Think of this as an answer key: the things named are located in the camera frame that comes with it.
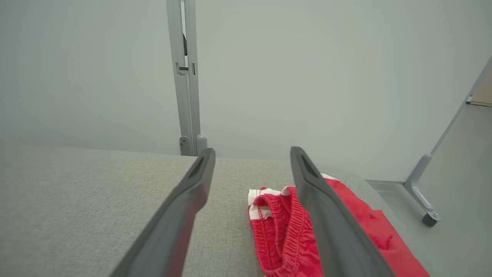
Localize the grey partition foot with caster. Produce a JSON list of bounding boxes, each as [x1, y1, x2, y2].
[[403, 56, 492, 228]]

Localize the red Bulls basketball jersey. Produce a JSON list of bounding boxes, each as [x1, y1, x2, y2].
[[248, 173, 431, 277]]

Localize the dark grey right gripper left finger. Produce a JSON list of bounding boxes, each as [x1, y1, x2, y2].
[[110, 148, 216, 277]]

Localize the grey partition post with bracket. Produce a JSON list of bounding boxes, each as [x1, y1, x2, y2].
[[166, 0, 208, 157]]

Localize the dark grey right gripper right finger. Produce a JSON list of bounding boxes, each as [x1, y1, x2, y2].
[[290, 146, 397, 277]]

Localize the grey partition base rail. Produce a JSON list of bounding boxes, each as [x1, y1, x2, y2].
[[365, 179, 407, 186]]

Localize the red shorts with white stripe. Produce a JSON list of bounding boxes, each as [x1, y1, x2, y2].
[[252, 187, 326, 277]]

